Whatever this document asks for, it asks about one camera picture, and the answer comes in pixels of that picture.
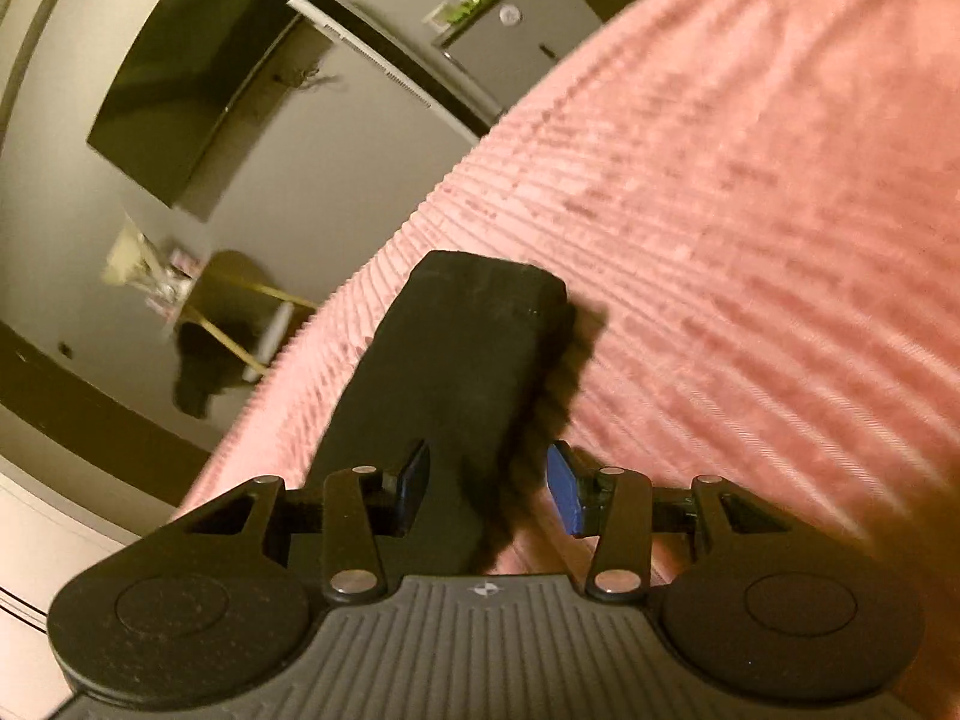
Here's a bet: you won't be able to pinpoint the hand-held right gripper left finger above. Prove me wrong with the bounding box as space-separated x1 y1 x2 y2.
180 441 433 605

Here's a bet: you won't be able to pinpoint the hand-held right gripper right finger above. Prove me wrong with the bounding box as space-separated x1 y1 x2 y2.
546 441 788 605

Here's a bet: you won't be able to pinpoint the black pants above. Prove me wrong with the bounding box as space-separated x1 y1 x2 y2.
296 249 593 578

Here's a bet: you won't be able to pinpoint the dark hanging cloth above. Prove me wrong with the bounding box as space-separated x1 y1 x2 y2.
171 313 260 421

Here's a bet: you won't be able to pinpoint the round gold-legged side table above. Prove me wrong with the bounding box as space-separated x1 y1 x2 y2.
161 247 321 385

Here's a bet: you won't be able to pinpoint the pink ribbed blanket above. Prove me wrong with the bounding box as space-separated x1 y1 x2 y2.
176 0 960 698

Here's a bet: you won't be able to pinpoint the wrapped flower bouquet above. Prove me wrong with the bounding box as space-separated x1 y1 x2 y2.
103 219 197 310

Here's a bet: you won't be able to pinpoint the white wardrobe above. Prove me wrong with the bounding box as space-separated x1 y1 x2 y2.
0 456 147 720

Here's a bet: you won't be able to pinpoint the white long vented panel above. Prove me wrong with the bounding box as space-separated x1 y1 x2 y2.
287 0 497 143

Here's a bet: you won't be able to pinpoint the grey cabinet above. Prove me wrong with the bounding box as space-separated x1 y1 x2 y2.
439 0 601 127

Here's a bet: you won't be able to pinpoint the black wall television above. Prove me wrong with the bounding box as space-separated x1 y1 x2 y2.
86 0 297 223

